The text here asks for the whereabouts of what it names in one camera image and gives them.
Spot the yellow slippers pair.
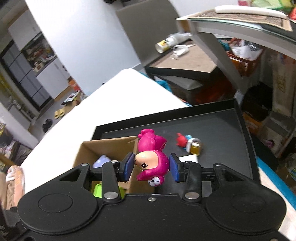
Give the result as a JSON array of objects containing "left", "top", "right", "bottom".
[{"left": 54, "top": 108, "right": 66, "bottom": 120}]

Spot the lavender block toy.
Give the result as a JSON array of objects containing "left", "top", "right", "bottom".
[{"left": 92, "top": 155, "right": 116, "bottom": 168}]

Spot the green block toy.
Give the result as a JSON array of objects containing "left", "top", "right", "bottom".
[{"left": 92, "top": 182, "right": 127, "bottom": 198}]

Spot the black framed side board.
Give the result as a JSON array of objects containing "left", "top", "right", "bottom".
[{"left": 145, "top": 45, "right": 222, "bottom": 81}]

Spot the black slippers pair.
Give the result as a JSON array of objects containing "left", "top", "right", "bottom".
[{"left": 42, "top": 118, "right": 53, "bottom": 133}]

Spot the white USB charger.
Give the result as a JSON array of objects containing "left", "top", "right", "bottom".
[{"left": 179, "top": 155, "right": 198, "bottom": 163}]

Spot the grey desk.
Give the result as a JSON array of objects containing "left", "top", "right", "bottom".
[{"left": 175, "top": 5, "right": 295, "bottom": 93}]

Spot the white kitchen cabinet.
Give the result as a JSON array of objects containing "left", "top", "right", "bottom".
[{"left": 8, "top": 10, "right": 70, "bottom": 99}]

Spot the red crab bottle toy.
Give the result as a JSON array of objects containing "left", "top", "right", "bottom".
[{"left": 176, "top": 133, "right": 203, "bottom": 156}]

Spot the small cardboard box with magazines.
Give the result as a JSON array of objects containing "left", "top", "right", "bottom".
[{"left": 61, "top": 91, "right": 81, "bottom": 108}]

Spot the white yellow plastic bottle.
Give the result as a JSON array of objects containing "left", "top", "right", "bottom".
[{"left": 155, "top": 33, "right": 190, "bottom": 53}]

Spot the orange box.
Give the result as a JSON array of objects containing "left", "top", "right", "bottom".
[{"left": 68, "top": 77, "right": 81, "bottom": 91}]

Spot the pink-hooded doll figurine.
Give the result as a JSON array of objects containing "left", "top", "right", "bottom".
[{"left": 134, "top": 129, "right": 170, "bottom": 187}]

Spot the red plastic basket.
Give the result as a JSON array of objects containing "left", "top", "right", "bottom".
[{"left": 227, "top": 38, "right": 265, "bottom": 77}]

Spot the black tray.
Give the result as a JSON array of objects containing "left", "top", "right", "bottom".
[{"left": 92, "top": 99, "right": 260, "bottom": 182}]

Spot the white face mask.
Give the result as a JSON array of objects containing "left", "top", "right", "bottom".
[{"left": 170, "top": 44, "right": 195, "bottom": 60}]

